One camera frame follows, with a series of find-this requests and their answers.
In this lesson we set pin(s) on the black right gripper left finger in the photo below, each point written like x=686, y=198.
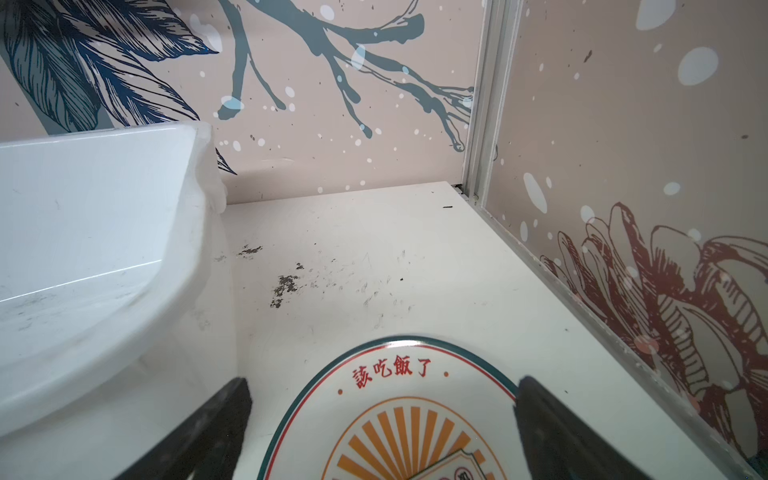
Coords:
x=207, y=445

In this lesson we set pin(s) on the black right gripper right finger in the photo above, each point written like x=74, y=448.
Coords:
x=557, y=444

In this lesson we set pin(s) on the aluminium frame post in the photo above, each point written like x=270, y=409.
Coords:
x=500, y=30

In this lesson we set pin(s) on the white plastic bin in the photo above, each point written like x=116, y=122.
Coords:
x=116, y=296

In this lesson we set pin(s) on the white plate orange sunburst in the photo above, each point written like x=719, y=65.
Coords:
x=401, y=407

